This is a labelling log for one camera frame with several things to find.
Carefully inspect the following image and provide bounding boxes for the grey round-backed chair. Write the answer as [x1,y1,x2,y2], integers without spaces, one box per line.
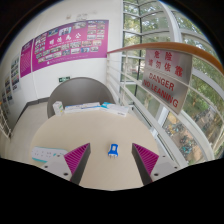
[46,76,116,118]

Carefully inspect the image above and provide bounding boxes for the large magenta wall poster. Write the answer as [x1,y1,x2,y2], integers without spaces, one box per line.
[31,19,110,73]

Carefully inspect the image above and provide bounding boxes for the white stair railing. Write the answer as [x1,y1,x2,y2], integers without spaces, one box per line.
[0,104,13,138]

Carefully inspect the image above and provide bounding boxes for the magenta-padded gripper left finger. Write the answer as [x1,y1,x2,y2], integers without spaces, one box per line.
[42,143,92,185]

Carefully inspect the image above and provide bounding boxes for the blue and white charger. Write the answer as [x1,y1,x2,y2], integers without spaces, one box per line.
[107,143,120,159]

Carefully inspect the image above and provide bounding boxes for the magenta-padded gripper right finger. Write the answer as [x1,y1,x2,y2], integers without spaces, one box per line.
[131,143,183,186]

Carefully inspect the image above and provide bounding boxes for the white and teal power strip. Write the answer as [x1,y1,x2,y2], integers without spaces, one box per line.
[31,146,69,164]

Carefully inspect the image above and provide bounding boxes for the white photo notice board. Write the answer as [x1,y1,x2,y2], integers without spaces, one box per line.
[2,75,13,106]
[9,54,21,93]

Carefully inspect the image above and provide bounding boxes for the flat white and teal box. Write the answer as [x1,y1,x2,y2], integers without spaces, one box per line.
[100,101,130,118]

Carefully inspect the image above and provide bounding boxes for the small upright white box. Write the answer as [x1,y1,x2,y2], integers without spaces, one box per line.
[52,100,65,117]

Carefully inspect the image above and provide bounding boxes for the green exit sign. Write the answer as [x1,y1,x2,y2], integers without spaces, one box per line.
[58,75,72,83]

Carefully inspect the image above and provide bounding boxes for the silver warning sign, red letters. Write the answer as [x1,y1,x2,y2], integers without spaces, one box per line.
[141,49,193,115]

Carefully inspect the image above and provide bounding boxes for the narrow magenta wall poster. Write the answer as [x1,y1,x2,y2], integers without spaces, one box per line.
[19,39,34,79]

